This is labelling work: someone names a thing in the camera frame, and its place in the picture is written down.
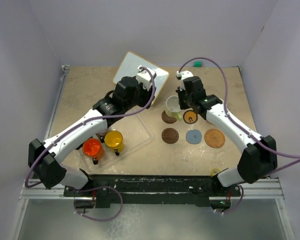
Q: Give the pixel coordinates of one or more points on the yellow transparent cup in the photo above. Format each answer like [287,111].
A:
[114,141]

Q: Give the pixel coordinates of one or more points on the yellow tape roll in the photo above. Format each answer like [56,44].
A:
[214,172]

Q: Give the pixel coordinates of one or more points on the small whiteboard on stand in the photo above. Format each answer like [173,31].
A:
[129,67]

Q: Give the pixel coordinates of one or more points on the dark brown ringed coaster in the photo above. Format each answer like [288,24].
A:
[170,135]

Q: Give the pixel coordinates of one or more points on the pale yellow cup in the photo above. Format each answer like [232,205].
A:
[173,108]

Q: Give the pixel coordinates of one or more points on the orange black-rimmed coaster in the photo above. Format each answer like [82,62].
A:
[190,117]

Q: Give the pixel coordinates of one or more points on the orange transparent cup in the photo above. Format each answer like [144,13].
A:
[92,148]

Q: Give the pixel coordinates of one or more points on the clear plastic tray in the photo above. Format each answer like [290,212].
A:
[135,133]

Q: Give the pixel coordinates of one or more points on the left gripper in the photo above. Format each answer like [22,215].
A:
[147,95]

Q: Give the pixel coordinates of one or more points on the woven rattan coaster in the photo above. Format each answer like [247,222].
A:
[214,138]

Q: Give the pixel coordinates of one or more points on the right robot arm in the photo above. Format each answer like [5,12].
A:
[255,161]

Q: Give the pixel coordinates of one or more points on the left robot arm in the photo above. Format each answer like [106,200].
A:
[45,158]

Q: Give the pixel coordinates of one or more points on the purple cup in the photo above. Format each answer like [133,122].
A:
[101,136]

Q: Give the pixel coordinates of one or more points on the dark brown wooden coaster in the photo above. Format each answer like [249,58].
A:
[167,119]

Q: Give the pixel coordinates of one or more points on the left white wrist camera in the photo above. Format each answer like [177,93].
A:
[143,78]

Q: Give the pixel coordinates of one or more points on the aluminium frame rail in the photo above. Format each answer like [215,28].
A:
[263,189]

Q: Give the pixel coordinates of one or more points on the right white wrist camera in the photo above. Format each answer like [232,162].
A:
[182,75]

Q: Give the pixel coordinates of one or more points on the blue round coaster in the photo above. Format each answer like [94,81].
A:
[194,137]

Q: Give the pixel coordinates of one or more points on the green object at wall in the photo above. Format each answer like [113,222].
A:
[198,64]

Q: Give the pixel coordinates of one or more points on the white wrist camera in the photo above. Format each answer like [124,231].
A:
[143,78]
[182,75]

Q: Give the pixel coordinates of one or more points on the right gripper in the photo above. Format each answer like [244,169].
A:
[182,105]

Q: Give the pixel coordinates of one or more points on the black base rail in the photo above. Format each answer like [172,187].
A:
[201,191]

